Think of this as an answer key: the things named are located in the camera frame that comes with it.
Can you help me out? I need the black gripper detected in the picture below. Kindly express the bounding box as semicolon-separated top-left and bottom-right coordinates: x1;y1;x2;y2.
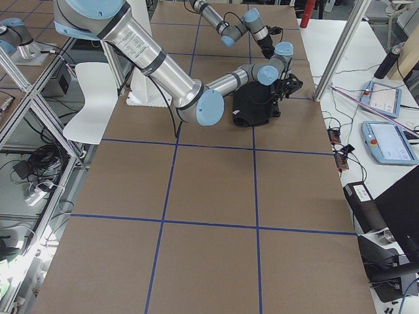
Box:
270;74;293;117
257;34;274;59

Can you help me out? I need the black graphic t-shirt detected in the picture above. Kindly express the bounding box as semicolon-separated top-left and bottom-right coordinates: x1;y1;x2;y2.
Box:
232;82;277;128

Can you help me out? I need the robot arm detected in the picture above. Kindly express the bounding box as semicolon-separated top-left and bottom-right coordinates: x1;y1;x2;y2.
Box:
189;0;282;59
54;1;301;126

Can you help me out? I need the red cylinder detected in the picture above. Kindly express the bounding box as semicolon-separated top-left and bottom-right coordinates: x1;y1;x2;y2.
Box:
300;0;316;28

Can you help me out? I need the orange connector board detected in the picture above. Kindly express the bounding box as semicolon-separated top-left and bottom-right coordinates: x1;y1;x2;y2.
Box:
327;128;341;145

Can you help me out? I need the far teach pendant tablet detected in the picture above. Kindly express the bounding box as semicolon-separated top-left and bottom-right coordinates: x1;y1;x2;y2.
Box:
360;81;402;118

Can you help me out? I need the teach pendant tablet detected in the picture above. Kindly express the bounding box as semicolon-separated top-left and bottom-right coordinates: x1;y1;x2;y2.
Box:
361;121;418;166
360;81;402;118

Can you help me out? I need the near teach pendant tablet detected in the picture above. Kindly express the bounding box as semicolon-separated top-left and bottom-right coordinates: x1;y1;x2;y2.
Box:
361;121;418;166

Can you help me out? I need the black water bottle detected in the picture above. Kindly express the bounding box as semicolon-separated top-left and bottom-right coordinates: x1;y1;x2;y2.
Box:
374;43;404;79

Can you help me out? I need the metal reacher grabber tool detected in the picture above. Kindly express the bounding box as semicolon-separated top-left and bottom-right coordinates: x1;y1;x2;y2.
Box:
330;86;418;138

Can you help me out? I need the black monitor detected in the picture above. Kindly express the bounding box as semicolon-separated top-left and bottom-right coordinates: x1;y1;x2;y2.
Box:
375;167;419;262

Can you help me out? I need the aluminium frame post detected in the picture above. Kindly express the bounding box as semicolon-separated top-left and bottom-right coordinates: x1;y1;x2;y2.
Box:
314;0;371;101

